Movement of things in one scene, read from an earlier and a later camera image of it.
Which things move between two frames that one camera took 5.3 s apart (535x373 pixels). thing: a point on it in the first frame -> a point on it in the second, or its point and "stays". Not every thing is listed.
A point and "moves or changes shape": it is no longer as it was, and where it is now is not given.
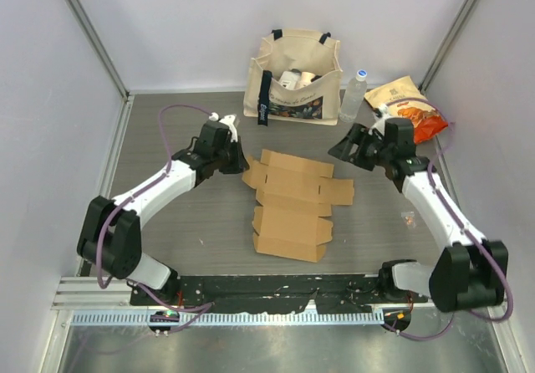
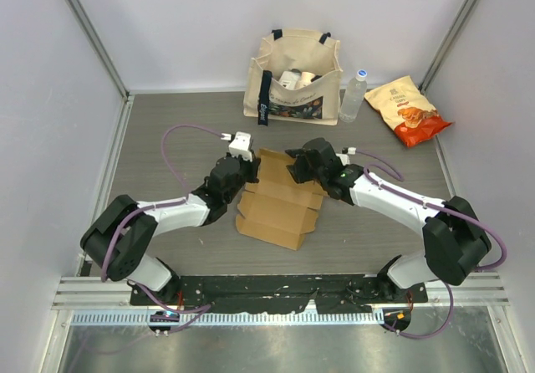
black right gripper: x=342 y=150 -> x=298 y=171
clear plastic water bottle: x=354 y=97 stays
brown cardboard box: x=296 y=196 moves or changes shape
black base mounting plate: x=274 y=293 stays
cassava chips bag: x=402 y=99 stays
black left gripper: x=241 y=163 -> x=252 y=167
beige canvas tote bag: x=297 y=77 stays
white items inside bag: x=295 y=79 stays
